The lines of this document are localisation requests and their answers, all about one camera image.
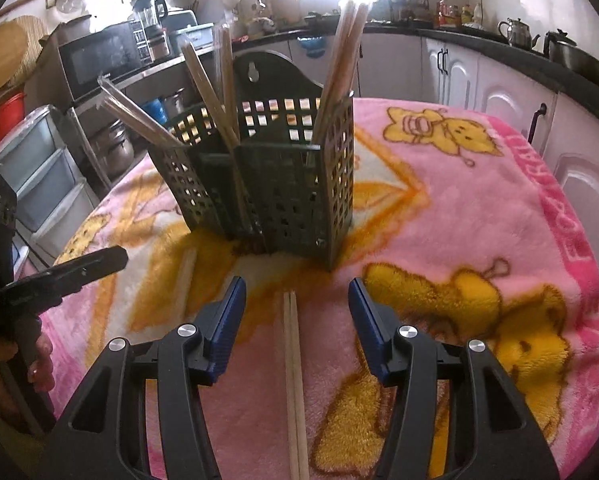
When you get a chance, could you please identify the person's left hand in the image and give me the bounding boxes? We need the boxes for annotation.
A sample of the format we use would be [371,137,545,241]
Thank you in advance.
[28,333,55,393]

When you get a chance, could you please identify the grey plastic drawer unit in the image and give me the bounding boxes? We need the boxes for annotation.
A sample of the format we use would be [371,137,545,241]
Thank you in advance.
[0,105,95,266]

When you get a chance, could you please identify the stacked steel pots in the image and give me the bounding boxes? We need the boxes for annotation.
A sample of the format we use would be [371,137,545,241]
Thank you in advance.
[91,120,134,180]

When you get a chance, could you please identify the bare wooden chopstick pair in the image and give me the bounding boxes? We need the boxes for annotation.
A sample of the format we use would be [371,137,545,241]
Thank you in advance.
[275,290,310,480]

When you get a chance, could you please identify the pink cartoon fleece blanket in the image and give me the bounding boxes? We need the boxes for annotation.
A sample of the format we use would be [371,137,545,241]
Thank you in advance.
[43,99,599,479]

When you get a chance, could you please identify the wrapped chopsticks left compartment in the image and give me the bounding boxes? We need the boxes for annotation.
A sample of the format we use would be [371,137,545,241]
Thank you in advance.
[98,75,184,148]

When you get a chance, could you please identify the wrapped chopsticks compartment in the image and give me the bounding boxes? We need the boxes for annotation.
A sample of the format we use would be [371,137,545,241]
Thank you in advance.
[313,0,356,144]
[98,75,184,148]
[181,44,238,152]

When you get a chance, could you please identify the blue canister on shelf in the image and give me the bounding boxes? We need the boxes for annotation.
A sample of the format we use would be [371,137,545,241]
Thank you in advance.
[141,99,169,125]

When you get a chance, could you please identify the round wooden cutting board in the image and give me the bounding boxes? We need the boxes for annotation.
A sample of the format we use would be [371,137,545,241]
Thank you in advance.
[0,15,46,89]

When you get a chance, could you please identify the black microwave oven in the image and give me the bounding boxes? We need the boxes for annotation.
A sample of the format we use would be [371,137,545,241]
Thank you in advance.
[58,21,152,103]

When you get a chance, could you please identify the wrapped chopsticks middle compartment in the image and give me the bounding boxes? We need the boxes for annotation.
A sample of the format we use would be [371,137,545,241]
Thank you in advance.
[181,44,238,152]

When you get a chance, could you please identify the black plastic utensil caddy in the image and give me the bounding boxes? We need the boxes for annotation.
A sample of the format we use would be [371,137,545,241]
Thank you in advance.
[148,51,354,269]

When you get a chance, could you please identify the blender with black base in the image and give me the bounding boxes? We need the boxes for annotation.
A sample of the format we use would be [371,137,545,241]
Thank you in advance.
[131,0,170,62]

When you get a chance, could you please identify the white storage box on shelf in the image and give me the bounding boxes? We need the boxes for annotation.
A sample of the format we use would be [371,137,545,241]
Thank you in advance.
[169,23,214,56]

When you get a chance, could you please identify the wrapped chopsticks right compartment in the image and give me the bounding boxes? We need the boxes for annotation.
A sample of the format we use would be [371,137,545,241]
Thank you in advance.
[313,0,356,144]

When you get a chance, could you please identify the crossed wooden chopstick pair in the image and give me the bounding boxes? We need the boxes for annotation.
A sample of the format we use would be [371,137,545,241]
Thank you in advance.
[327,2,370,120]

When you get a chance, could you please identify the steel basin on counter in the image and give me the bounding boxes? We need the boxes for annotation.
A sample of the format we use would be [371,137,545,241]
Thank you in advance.
[553,47,599,86]

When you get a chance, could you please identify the blue hanging basket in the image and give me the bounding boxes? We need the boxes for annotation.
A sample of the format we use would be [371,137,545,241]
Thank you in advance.
[297,36,328,58]

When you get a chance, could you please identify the black kettle pot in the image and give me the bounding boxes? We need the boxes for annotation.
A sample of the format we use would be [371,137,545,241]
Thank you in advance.
[543,28,577,61]

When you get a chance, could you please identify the steel kettle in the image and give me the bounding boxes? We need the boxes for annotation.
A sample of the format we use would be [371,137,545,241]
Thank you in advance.
[498,18,539,50]

